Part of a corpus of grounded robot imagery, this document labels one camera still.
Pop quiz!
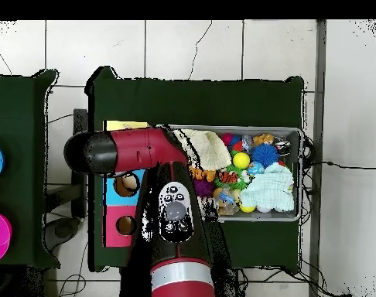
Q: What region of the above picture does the black cable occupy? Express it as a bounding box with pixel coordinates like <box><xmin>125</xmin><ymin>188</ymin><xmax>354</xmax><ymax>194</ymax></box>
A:
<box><xmin>302</xmin><ymin>159</ymin><xmax>376</xmax><ymax>171</ymax></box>

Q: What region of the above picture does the wooden box with three holes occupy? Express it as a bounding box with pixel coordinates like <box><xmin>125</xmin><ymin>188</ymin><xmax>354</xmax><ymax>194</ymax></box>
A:
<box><xmin>101</xmin><ymin>119</ymin><xmax>152</xmax><ymax>248</ymax></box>

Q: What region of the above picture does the tiger plush toy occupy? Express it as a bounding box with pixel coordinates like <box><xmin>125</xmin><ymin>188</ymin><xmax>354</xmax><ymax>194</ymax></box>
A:
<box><xmin>217</xmin><ymin>169</ymin><xmax>241</xmax><ymax>184</ymax></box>

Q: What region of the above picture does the yellow tennis ball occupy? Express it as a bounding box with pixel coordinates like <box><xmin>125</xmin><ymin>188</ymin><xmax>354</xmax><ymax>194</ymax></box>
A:
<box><xmin>231</xmin><ymin>152</ymin><xmax>251</xmax><ymax>170</ymax></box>

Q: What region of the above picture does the orange toy building block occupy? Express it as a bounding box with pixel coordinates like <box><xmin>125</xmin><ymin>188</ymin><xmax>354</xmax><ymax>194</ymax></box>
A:
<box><xmin>189</xmin><ymin>166</ymin><xmax>217</xmax><ymax>183</ymax></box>

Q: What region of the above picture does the globe print ball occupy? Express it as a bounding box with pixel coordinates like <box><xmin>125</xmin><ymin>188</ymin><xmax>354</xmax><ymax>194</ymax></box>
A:
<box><xmin>247</xmin><ymin>161</ymin><xmax>266</xmax><ymax>177</ymax></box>

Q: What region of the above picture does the blue spiky rubber ball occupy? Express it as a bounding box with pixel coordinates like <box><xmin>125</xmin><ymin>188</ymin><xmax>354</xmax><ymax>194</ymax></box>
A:
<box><xmin>250</xmin><ymin>142</ymin><xmax>281</xmax><ymax>169</ymax></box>

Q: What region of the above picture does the cream muslin cloth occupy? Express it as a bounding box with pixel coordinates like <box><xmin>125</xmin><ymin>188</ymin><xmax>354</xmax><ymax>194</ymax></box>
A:
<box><xmin>172</xmin><ymin>128</ymin><xmax>233</xmax><ymax>172</ymax></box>

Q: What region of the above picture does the mint green muslin cloth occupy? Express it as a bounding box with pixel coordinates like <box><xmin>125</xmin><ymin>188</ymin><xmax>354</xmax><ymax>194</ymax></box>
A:
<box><xmin>239</xmin><ymin>162</ymin><xmax>296</xmax><ymax>213</ymax></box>

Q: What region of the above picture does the silver wire mesh bin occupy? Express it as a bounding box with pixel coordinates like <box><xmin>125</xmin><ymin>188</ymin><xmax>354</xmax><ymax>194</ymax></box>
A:
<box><xmin>156</xmin><ymin>124</ymin><xmax>304</xmax><ymax>223</ymax></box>

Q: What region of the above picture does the dark green tablecloth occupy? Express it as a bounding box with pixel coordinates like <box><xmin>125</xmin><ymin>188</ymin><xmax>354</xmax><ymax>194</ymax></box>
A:
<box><xmin>0</xmin><ymin>68</ymin><xmax>61</xmax><ymax>269</ymax></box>
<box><xmin>84</xmin><ymin>65</ymin><xmax>306</xmax><ymax>274</ymax></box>

